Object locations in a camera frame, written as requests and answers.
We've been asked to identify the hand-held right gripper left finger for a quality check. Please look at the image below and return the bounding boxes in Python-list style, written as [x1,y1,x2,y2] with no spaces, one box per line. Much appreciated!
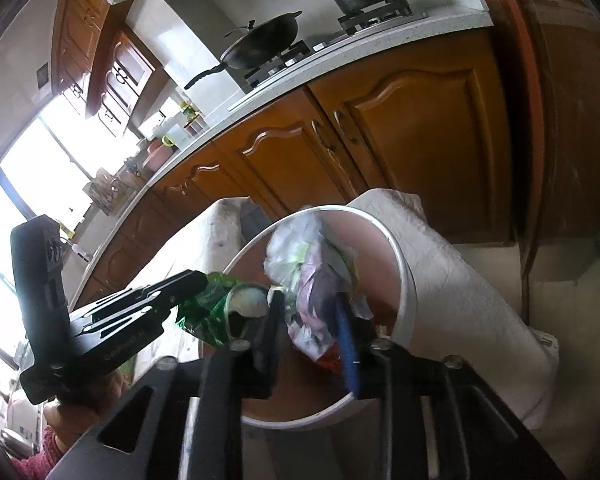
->
[47,290,287,480]

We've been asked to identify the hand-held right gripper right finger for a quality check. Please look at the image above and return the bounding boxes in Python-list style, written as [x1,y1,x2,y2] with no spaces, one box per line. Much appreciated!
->
[332,294,566,480]

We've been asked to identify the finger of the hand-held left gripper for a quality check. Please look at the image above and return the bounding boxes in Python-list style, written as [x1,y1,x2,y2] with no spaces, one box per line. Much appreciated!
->
[97,270,209,313]
[80,305,175,341]

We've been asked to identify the orange snack wrapper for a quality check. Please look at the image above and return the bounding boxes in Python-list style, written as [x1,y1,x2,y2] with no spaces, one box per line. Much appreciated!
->
[315,347,344,374]

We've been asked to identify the crushed drink can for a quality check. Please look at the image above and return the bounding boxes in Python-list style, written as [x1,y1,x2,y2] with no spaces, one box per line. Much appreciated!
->
[176,272,273,353]

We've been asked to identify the white bin with pink inside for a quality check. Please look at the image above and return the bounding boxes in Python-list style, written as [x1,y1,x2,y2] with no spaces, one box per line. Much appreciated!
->
[223,205,419,432]

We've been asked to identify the white tissue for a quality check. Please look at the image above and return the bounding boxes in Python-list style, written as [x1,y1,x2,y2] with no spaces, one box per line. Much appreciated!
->
[264,217,327,292]

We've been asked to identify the person's left forearm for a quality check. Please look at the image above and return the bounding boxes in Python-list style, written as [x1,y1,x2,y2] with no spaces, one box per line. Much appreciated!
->
[10,425,67,480]

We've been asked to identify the person's left hand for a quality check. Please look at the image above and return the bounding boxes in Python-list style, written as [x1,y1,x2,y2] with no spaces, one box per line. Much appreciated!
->
[42,367,127,453]

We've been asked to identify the utensil rack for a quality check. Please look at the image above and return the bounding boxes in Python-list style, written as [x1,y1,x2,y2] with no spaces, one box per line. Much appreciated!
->
[82,170,131,216]

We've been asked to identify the pink bowl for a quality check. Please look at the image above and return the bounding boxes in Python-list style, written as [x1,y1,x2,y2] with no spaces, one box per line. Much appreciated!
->
[146,140,174,172]

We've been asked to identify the kitchen window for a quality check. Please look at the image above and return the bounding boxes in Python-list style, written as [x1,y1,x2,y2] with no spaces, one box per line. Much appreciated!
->
[0,95,146,361]

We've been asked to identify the grey kitchen countertop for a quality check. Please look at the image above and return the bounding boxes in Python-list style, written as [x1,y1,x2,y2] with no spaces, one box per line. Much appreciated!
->
[67,0,496,306]

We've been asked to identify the wooden lower cabinets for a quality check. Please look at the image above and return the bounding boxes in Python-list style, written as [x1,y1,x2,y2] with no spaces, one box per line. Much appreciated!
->
[75,27,513,311]

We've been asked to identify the wooden cabinets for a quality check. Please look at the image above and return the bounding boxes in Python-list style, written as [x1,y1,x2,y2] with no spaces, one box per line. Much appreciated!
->
[75,27,513,311]
[50,0,157,137]

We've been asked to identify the black wok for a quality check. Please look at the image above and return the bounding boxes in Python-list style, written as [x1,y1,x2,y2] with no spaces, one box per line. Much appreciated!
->
[184,10,303,91]

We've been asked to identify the wooden upper cabinets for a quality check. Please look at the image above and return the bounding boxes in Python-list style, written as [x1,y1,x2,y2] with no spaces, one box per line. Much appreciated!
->
[50,0,157,137]

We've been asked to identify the brown wooden door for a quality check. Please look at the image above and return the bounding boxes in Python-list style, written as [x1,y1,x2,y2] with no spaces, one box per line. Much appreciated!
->
[485,0,600,281]

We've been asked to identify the gas stove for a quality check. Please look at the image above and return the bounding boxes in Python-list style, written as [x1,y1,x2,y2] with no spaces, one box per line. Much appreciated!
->
[242,0,431,93]

